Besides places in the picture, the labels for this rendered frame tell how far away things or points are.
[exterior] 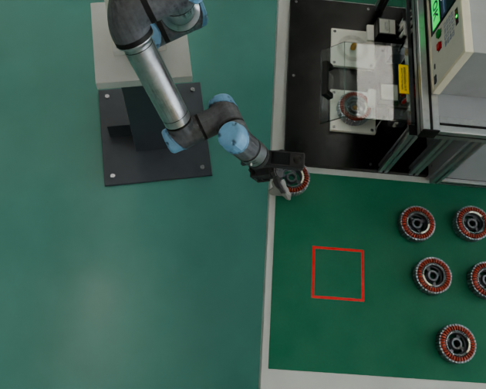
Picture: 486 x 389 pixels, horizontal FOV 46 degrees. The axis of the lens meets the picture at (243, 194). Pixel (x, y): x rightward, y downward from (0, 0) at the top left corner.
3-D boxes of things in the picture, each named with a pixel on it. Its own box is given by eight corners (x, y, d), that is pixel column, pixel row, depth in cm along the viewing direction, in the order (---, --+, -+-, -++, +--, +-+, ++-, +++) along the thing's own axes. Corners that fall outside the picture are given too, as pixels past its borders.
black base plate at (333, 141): (283, 164, 186) (284, 162, 183) (289, 0, 207) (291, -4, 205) (426, 177, 188) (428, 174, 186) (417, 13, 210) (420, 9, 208)
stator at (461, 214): (481, 247, 182) (487, 245, 178) (447, 235, 182) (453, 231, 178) (488, 215, 185) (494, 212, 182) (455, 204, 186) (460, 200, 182)
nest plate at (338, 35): (330, 66, 197) (331, 65, 195) (330, 29, 202) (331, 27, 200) (373, 71, 197) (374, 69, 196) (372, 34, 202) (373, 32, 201)
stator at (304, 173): (271, 195, 176) (273, 191, 173) (273, 161, 180) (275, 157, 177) (307, 198, 177) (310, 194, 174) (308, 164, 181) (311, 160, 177)
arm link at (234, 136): (234, 112, 151) (245, 136, 146) (254, 129, 160) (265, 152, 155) (210, 129, 153) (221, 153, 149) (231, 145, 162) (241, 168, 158)
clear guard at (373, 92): (319, 123, 163) (323, 114, 157) (320, 51, 171) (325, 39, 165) (432, 134, 164) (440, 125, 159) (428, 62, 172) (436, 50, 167)
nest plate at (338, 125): (329, 131, 189) (330, 129, 187) (329, 90, 194) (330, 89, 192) (374, 135, 189) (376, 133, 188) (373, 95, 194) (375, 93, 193)
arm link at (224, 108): (191, 103, 159) (204, 133, 153) (228, 86, 159) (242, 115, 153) (200, 120, 166) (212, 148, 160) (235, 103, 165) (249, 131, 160)
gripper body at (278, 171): (260, 160, 176) (241, 145, 166) (286, 157, 172) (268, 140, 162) (259, 184, 173) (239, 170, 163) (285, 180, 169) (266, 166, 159)
